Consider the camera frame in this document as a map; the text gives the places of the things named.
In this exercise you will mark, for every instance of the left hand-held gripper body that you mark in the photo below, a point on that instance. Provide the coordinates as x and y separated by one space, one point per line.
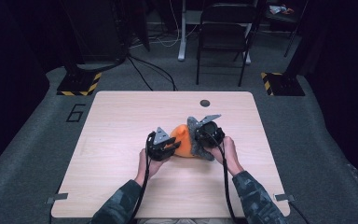
159 147

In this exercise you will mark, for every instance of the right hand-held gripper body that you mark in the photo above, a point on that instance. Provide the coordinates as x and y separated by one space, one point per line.
211 135

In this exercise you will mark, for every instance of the orange plush toy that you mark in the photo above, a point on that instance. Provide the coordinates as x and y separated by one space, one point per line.
183 143

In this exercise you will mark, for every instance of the grey knitted cloth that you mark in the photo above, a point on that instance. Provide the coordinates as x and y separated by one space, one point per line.
205 154

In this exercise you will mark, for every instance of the person's left hand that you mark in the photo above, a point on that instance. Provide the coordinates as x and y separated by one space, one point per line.
149 168

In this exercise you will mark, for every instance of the person's right hand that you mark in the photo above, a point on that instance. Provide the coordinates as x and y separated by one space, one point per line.
230 154

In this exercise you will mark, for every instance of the dark round table grommet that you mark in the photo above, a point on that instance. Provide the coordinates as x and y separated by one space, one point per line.
204 103

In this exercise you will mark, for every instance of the striped black stand base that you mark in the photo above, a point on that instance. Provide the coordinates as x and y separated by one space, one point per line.
284 84
77 84

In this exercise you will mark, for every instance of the grey tape strip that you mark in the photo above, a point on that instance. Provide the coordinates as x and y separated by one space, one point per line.
285 198
57 198

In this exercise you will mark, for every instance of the black folding chair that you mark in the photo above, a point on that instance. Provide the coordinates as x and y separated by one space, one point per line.
225 37

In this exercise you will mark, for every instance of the white desk leg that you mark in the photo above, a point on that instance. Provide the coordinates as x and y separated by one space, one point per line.
182 37

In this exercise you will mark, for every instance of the dark cabinet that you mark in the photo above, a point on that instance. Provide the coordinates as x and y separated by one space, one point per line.
96 28

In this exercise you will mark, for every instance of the small colourful object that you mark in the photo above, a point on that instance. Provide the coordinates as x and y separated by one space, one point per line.
279 9

